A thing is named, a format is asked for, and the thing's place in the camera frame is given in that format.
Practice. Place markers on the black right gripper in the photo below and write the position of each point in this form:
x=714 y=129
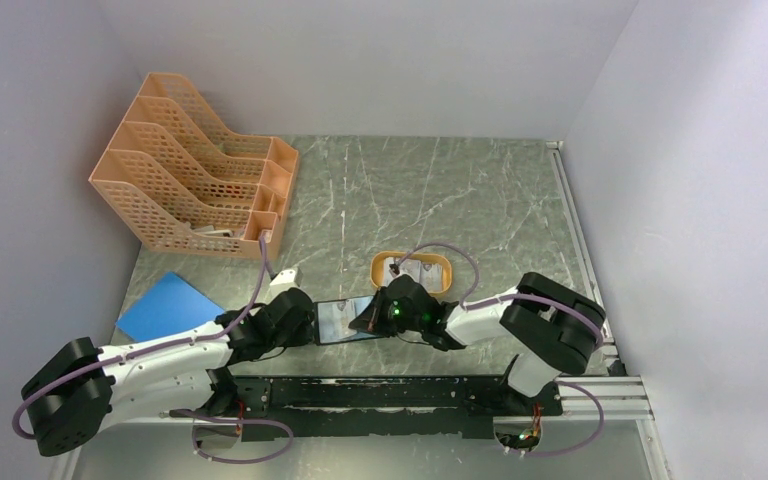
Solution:
x=371 y=320

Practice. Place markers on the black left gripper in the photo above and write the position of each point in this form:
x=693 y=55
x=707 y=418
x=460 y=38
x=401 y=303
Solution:
x=303 y=336

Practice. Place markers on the black leather card holder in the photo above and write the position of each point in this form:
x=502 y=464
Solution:
x=361 y=306

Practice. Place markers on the orange oval tray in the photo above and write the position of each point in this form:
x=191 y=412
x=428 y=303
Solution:
x=381 y=274

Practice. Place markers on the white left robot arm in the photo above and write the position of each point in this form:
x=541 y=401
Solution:
x=84 y=389

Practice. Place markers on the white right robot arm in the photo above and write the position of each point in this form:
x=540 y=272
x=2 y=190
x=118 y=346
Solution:
x=557 y=328

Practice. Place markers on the credit card in tray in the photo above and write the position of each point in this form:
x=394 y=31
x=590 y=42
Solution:
x=432 y=276

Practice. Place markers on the blue folder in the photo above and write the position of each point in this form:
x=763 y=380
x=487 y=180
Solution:
x=170 y=306

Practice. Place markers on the orange mesh file organizer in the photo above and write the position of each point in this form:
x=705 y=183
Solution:
x=184 y=182

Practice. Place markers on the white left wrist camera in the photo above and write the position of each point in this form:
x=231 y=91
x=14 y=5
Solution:
x=290 y=278

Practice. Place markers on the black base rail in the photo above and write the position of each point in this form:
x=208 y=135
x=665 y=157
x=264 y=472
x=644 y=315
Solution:
x=356 y=425

